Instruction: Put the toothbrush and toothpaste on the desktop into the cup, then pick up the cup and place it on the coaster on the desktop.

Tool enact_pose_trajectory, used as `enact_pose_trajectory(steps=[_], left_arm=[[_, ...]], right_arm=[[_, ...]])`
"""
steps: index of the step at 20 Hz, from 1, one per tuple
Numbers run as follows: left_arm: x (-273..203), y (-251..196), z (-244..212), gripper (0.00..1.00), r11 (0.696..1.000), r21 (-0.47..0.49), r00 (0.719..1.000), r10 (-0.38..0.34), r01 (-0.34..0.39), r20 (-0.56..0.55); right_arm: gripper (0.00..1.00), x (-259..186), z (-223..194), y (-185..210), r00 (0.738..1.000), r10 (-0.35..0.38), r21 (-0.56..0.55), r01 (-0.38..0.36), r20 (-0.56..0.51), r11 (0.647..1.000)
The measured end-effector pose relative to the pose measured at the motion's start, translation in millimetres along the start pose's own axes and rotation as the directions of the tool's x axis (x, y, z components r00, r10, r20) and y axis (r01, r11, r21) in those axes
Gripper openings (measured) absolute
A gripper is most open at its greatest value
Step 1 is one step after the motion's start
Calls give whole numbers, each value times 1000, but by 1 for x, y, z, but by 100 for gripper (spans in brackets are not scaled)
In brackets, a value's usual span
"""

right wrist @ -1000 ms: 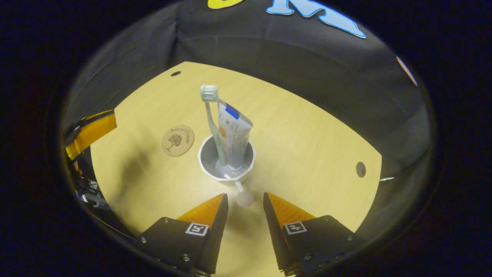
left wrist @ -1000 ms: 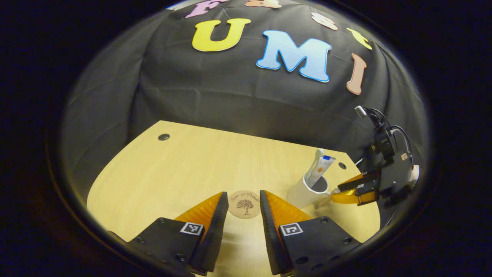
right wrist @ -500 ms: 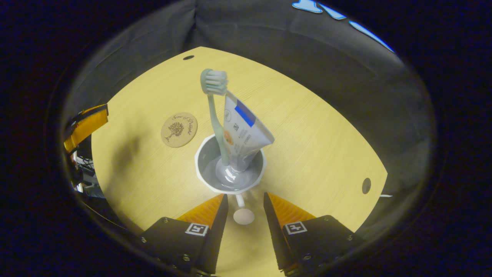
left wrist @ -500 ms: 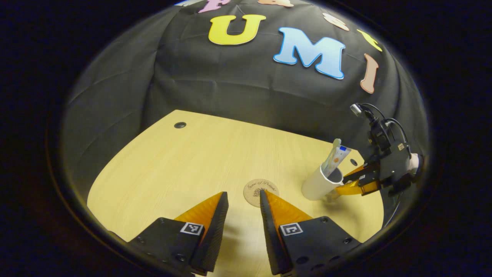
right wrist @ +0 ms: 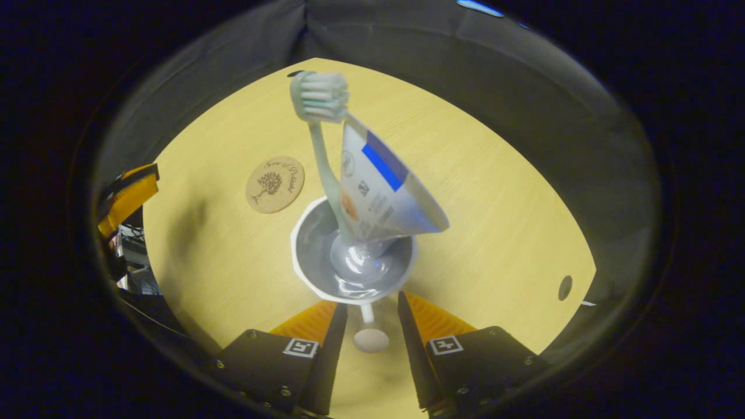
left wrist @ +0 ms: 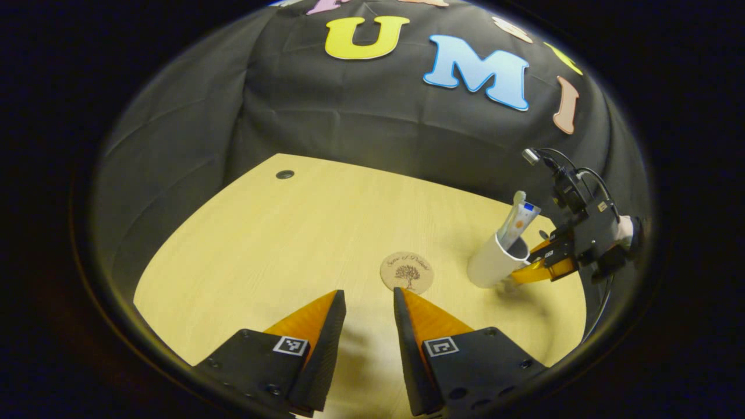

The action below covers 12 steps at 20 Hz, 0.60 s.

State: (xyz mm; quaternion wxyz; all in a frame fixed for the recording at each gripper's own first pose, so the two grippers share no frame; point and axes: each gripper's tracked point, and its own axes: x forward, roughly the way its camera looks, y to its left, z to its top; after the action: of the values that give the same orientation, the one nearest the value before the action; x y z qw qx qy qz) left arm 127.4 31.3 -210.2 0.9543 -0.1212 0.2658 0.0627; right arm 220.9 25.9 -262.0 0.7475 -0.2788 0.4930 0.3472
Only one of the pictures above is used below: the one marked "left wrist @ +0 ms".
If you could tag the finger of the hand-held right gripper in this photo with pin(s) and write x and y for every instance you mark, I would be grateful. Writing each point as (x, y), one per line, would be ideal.
(541, 247)
(541, 272)

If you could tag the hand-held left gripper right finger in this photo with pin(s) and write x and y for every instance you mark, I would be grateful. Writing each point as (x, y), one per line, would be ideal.
(407, 361)

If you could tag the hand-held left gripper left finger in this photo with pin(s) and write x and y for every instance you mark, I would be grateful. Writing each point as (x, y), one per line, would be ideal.
(323, 361)

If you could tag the white toothpaste tube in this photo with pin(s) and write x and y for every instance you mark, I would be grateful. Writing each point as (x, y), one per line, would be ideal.
(521, 224)

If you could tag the white toothbrush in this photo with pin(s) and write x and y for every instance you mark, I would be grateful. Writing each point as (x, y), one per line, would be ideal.
(518, 199)

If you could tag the round cork coaster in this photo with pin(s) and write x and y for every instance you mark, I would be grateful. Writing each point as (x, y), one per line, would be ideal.
(407, 272)

